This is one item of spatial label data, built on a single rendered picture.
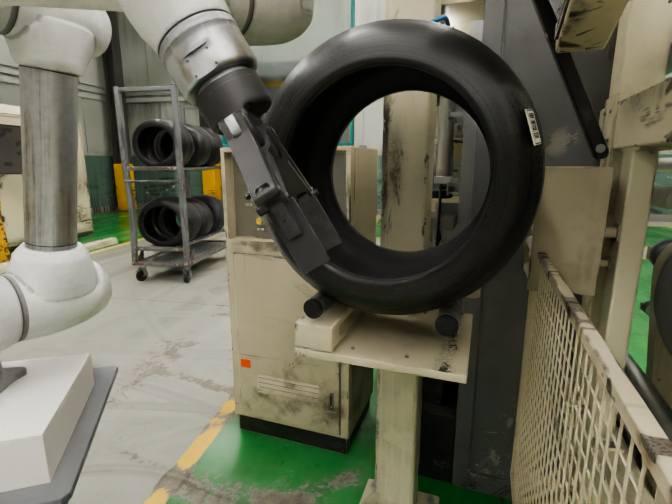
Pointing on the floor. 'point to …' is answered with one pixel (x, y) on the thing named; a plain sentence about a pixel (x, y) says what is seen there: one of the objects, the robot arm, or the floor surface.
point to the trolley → (210, 222)
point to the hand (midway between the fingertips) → (320, 247)
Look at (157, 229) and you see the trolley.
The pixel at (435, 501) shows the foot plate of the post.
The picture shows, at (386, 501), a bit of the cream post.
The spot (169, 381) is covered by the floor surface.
